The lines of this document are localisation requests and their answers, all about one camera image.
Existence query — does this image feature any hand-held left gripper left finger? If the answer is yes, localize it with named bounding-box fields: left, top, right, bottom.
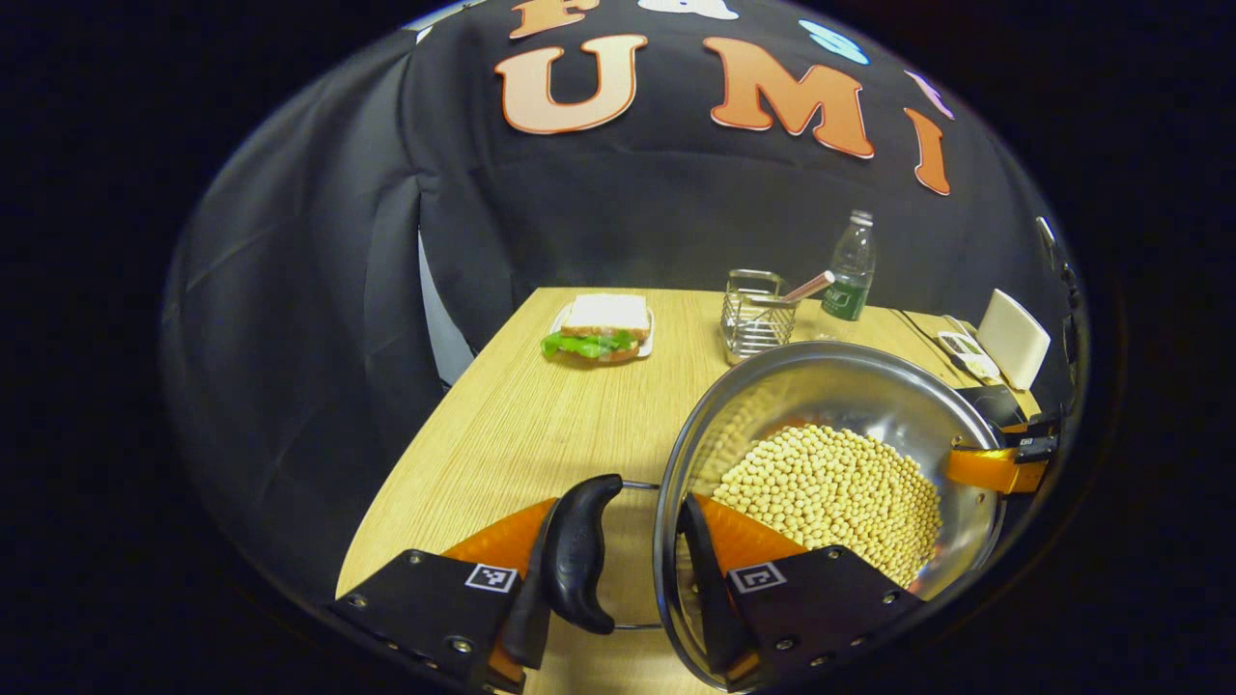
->
left=323, top=497, right=580, bottom=694

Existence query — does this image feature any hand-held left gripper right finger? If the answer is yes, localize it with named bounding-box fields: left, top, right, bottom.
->
left=676, top=492, right=928, bottom=691

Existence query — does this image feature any black induction cooktop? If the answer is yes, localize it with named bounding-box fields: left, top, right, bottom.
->
left=898, top=309, right=1039, bottom=426

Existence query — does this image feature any steel pot with soybeans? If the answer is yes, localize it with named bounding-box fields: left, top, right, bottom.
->
left=544, top=340, right=1010, bottom=694

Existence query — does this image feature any white toaster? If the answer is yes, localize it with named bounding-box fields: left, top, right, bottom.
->
left=977, top=289, right=1052, bottom=391

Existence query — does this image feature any white divided dish with beans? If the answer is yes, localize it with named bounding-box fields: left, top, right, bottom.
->
left=939, top=330, right=1001, bottom=379

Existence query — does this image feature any clear plastic water bottle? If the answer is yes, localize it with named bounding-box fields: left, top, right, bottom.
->
left=816, top=209, right=878, bottom=339

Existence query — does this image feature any sandwich on white plate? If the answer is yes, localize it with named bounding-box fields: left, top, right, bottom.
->
left=541, top=293, right=656, bottom=364

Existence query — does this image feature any black backdrop cloth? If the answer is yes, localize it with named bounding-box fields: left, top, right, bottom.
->
left=159, top=0, right=1082, bottom=599

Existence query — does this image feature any pale utensil handle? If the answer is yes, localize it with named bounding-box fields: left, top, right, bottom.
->
left=782, top=271, right=836, bottom=305

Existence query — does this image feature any wire mesh metal basket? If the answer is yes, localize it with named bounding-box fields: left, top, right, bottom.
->
left=722, top=269, right=799, bottom=366

